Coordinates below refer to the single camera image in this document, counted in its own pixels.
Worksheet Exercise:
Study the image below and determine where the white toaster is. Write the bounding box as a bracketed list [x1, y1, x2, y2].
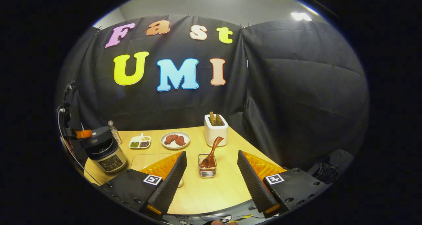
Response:
[204, 114, 229, 147]

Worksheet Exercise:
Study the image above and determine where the small clear glass bottle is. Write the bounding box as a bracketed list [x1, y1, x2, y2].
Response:
[107, 120, 123, 145]

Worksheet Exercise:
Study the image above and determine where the white divided bean dish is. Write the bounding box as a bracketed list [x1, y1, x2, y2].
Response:
[128, 133, 152, 149]

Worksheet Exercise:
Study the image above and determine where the brown wooden spoon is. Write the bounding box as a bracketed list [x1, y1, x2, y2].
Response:
[200, 136, 224, 169]

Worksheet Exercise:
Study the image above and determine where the ceiling light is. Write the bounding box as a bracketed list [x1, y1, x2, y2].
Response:
[290, 12, 313, 22]

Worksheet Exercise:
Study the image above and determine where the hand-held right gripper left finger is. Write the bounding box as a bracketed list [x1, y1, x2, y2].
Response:
[99, 151, 188, 219]

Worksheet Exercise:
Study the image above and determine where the clear tray of rice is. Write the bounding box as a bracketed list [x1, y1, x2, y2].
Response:
[131, 153, 184, 188]

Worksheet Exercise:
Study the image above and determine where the metal wire chopstick holder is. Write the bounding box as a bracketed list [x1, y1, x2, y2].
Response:
[197, 153, 217, 179]

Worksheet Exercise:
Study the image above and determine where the dark cloth bundle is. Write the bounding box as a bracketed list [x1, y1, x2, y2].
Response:
[307, 149, 354, 186]

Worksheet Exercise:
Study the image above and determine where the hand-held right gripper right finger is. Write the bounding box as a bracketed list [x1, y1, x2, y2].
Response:
[237, 150, 330, 218]

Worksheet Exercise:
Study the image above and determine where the grey and silver rice cooker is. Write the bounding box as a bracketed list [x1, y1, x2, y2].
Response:
[79, 126, 129, 175]

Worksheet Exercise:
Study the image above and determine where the black backdrop cloth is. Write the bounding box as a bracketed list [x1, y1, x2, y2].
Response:
[55, 14, 370, 174]

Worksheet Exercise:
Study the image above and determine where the white round plate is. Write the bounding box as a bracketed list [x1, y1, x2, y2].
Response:
[160, 131, 191, 150]

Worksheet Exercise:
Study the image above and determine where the white cable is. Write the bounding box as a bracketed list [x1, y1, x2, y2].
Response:
[57, 107, 100, 186]

